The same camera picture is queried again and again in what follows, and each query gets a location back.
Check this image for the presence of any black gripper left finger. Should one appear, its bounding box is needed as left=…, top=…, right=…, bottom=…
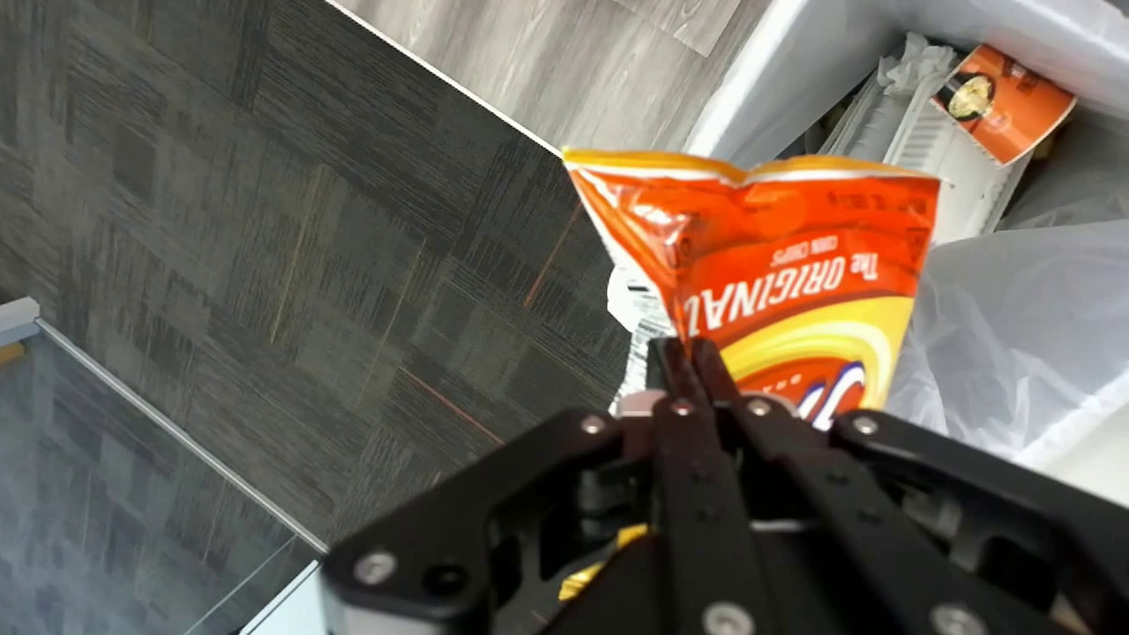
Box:
left=318, top=334, right=755, bottom=635

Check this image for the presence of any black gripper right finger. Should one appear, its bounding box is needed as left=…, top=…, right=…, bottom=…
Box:
left=691, top=334, right=1129, bottom=635

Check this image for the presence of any orange yellow Fritos packet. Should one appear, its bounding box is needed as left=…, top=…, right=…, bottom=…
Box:
left=560, top=146, right=945, bottom=435

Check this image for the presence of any clear plastic bin liner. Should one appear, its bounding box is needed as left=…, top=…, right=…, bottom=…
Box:
left=809, top=33, right=1129, bottom=464

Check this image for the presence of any orange snack packet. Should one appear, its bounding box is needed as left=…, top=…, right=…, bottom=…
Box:
left=928, top=43, right=1079, bottom=169

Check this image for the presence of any white cardboard box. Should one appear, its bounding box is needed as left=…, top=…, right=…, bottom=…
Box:
left=822, top=63, right=1030, bottom=248

